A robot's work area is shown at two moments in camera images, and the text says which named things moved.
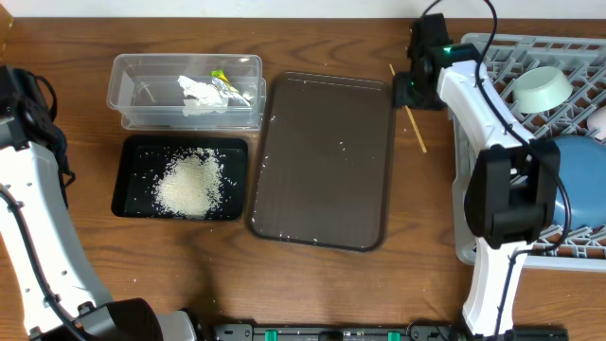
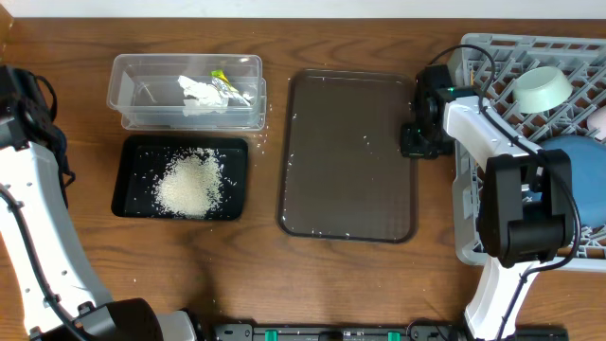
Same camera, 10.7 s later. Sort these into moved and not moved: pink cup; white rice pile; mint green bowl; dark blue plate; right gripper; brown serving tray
Moved: brown serving tray; right gripper
Not moved: dark blue plate; white rice pile; pink cup; mint green bowl
